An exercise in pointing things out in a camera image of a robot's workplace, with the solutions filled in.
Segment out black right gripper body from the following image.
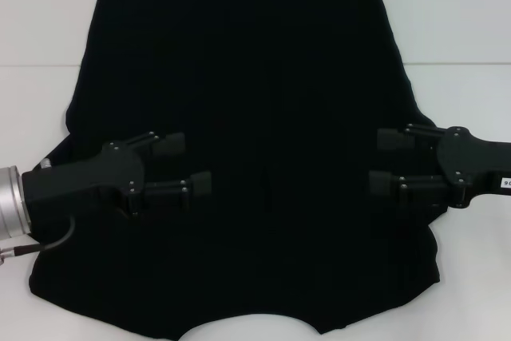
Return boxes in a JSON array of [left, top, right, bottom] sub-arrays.
[[436, 125, 511, 209]]

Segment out black shirt with pink print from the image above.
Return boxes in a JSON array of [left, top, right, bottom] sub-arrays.
[[27, 0, 456, 341]]

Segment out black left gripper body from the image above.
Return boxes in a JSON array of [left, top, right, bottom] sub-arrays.
[[22, 140, 145, 235]]

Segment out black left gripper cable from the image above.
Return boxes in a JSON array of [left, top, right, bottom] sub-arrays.
[[0, 215, 77, 265]]

